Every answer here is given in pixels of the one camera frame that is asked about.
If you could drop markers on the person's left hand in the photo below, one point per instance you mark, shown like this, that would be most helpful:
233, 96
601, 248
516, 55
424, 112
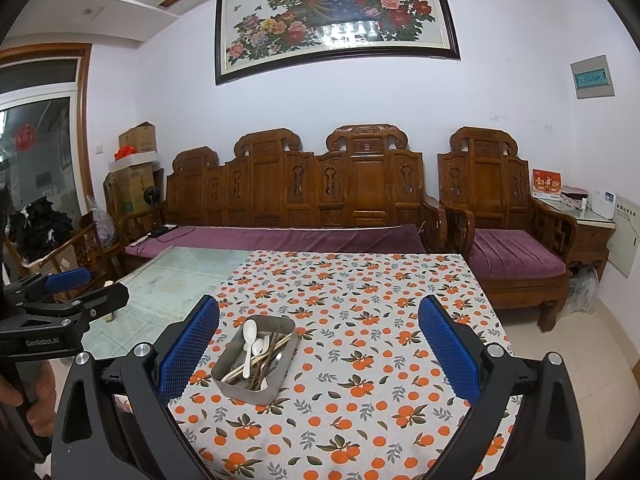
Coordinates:
42, 390

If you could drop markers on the white box device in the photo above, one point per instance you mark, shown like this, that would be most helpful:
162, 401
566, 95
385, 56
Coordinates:
606, 204

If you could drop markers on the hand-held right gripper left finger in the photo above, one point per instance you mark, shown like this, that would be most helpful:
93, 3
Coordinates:
187, 350

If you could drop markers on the orange fruit print tablecloth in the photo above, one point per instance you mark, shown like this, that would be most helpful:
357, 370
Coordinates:
375, 410

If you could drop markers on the square purple seat cushion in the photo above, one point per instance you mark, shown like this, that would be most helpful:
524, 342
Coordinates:
512, 252

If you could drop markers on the rectangular metal tray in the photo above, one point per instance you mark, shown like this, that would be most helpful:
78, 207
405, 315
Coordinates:
250, 392

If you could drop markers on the grey plastic bag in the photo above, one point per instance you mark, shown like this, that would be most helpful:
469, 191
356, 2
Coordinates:
101, 222

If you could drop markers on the carved wooden sofa bench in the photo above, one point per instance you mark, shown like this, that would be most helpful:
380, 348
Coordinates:
362, 185

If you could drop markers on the orange red plastic item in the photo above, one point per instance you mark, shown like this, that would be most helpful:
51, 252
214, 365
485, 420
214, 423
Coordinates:
125, 153

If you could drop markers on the wooden side table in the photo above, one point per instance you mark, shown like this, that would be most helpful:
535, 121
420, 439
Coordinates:
587, 242

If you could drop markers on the white wall cabinet door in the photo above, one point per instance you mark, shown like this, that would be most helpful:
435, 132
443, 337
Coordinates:
625, 235

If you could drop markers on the red gift box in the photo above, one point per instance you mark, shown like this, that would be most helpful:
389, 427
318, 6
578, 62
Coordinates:
546, 183

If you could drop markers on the metal spoon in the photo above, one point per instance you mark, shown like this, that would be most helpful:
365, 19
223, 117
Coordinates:
276, 362

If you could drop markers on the red paper window decoration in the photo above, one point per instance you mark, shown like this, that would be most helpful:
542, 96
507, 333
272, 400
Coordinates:
24, 138

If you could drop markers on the wooden chair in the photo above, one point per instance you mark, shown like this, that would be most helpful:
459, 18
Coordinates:
87, 250

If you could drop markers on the wooden door frame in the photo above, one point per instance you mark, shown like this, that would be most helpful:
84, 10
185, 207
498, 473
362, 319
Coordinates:
83, 140

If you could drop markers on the clear plastic bag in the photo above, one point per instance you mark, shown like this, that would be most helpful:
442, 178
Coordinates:
581, 290

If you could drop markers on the pink flat box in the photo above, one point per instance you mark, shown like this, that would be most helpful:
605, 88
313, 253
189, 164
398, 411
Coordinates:
574, 192

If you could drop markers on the long purple seat cushion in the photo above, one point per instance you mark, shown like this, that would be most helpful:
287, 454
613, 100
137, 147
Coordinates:
280, 240

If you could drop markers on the white flat box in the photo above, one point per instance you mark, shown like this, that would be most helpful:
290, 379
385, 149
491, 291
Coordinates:
134, 162

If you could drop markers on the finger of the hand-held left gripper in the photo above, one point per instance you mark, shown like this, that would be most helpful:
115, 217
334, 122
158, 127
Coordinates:
105, 297
65, 280

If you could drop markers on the large cardboard box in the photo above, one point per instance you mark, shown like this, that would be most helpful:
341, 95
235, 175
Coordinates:
132, 190

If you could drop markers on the carved wooden armchair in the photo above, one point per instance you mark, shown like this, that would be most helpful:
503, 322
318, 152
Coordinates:
482, 185

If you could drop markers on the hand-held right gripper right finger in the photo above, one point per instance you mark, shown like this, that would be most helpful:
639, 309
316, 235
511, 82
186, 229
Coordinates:
450, 352

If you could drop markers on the white power strip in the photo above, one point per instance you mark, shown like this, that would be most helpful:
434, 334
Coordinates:
137, 243

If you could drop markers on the black clothes pile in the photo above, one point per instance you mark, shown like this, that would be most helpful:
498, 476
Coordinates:
40, 227

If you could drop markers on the small black fan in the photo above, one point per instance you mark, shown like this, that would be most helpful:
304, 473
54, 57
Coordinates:
150, 196

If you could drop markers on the framed peacock flower painting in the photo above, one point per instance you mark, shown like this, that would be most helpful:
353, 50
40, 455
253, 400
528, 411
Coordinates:
330, 25

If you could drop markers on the grey electrical panel box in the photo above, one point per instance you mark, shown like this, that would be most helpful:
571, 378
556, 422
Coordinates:
592, 77

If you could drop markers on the small brown cardboard box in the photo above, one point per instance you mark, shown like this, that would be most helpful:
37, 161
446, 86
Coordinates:
137, 138

